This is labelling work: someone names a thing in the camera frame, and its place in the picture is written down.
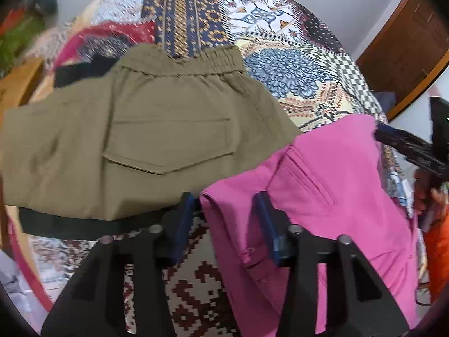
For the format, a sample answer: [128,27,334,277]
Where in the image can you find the pink pants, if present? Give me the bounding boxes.
[200,114,417,336]

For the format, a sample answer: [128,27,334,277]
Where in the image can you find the right hand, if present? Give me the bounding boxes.
[413,169,448,233]

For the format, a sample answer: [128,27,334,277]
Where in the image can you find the black folded garment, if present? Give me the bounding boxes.
[2,73,165,240]

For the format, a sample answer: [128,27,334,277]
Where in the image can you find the patchwork patterned bedspread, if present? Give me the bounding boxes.
[6,0,427,337]

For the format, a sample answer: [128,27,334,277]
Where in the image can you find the olive green folded pants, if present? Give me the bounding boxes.
[1,43,304,222]

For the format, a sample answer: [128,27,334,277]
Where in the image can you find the wooden lap desk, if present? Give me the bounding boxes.
[0,57,45,254]

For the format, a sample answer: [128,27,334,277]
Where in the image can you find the green patterned storage bag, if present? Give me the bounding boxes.
[1,15,45,77]

